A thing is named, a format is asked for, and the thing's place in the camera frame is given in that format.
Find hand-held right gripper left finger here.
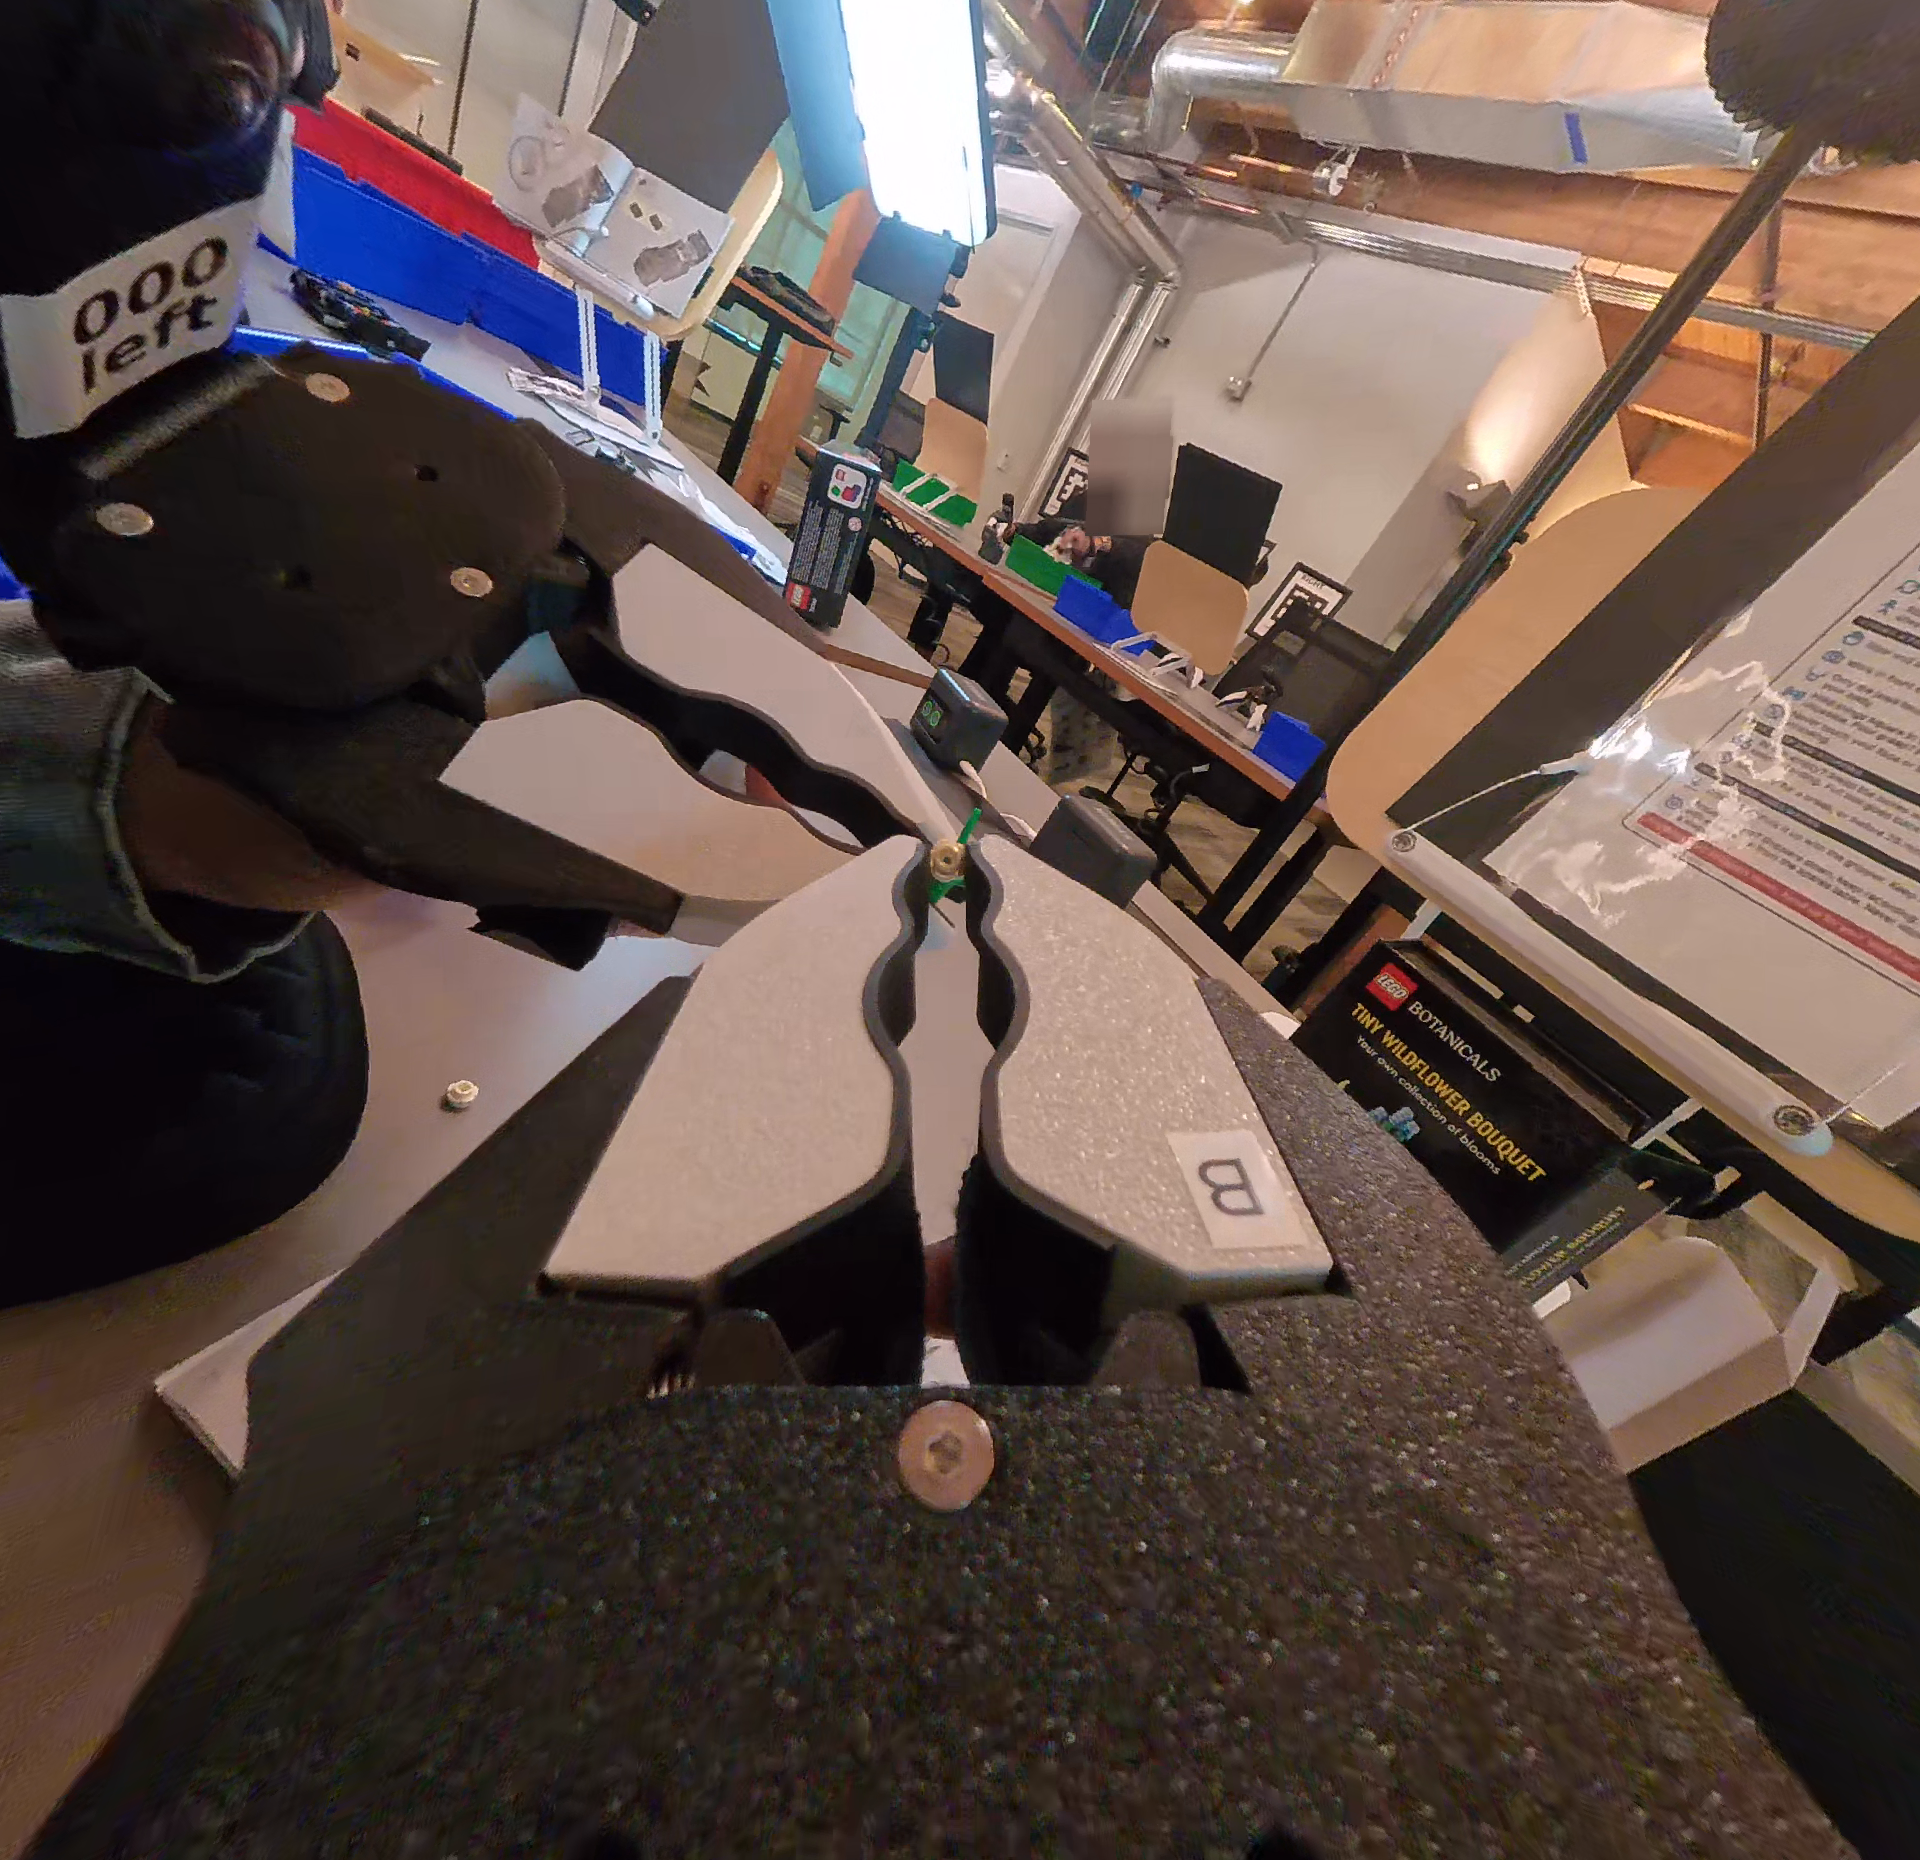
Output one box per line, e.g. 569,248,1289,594
543,836,927,1384

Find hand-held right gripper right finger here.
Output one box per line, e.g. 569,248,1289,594
958,836,1338,1384

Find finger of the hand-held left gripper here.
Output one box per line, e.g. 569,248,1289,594
525,539,963,861
438,697,871,947

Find person's left forearm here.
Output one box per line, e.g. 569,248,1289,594
0,600,372,1308

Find upright black lego box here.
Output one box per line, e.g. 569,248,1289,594
783,446,886,632

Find black lego set box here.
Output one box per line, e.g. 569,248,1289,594
1295,938,1676,1301

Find person's left hand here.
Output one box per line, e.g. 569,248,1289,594
127,711,362,920

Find grey device green display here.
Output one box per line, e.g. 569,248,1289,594
909,667,1011,774

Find black tangled gear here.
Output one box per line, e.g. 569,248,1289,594
289,268,427,357

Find plain grey device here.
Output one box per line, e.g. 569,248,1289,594
1032,790,1161,906

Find plywood chair back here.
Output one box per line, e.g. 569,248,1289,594
1131,538,1252,679
915,395,993,506

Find red plastic bin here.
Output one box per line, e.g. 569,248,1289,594
285,98,543,268

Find long wooden desk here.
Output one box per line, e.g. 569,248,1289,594
875,477,1331,961

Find pictured instruction sheet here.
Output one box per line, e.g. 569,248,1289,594
492,90,740,321

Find black monitor panel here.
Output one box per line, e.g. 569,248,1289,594
1161,440,1286,582

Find instruction sheet in plastic stand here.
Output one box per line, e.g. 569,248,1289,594
1328,486,1920,1234

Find white paper sheet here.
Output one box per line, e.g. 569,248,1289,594
155,1277,305,1481

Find black flag panel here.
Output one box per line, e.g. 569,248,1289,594
588,0,798,215

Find LED light panel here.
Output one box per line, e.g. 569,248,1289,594
751,0,1003,252

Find laminated instruction sheet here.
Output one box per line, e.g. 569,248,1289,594
1484,539,1920,1129

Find black backing board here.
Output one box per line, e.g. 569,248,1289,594
1381,291,1920,844

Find black stand foam head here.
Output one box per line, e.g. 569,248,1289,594
1477,0,1920,579

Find wooden post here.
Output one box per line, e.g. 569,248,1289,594
755,183,882,516

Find metal air duct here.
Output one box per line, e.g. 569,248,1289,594
1143,0,1767,176

